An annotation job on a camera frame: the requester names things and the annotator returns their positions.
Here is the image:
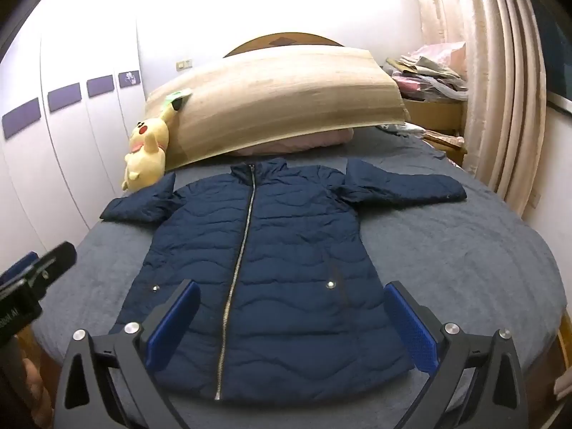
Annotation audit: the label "navy blue quilted jacket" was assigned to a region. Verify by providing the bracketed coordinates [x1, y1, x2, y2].
[102, 159, 466, 405]

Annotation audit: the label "yellow Pikachu plush toy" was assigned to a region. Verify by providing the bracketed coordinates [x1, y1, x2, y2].
[121, 89, 192, 193]

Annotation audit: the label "wooden bedside cabinet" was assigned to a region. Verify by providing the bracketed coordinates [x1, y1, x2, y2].
[404, 100, 466, 167]

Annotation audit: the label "pink pillow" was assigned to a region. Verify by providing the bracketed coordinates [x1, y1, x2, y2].
[230, 129, 354, 157]

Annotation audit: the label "wooden headboard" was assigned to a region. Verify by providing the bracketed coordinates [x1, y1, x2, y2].
[226, 32, 341, 57]

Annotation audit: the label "beige pink curtain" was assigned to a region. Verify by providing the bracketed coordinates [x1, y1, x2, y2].
[418, 0, 547, 214]

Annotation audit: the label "wooden bed frame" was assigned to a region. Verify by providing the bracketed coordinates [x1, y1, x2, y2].
[526, 313, 571, 428]

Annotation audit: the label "white wardrobe purple handles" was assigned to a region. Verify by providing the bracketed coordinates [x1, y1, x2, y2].
[1, 0, 145, 267]

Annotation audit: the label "wall power socket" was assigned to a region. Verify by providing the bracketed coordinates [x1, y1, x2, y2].
[176, 60, 192, 72]

